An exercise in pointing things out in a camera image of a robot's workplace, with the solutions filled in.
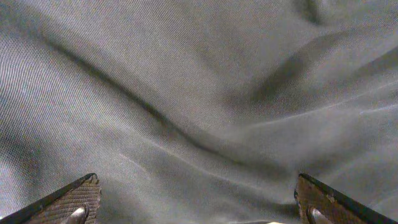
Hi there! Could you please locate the black polo shirt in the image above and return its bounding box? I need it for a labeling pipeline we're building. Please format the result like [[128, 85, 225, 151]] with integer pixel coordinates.
[[1, 0, 397, 223]]

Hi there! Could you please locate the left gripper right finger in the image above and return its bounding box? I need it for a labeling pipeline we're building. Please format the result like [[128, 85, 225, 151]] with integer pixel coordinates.
[[294, 173, 397, 224]]

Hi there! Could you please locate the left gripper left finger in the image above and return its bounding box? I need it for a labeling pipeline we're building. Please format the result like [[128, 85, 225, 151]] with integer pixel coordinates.
[[1, 173, 101, 224]]

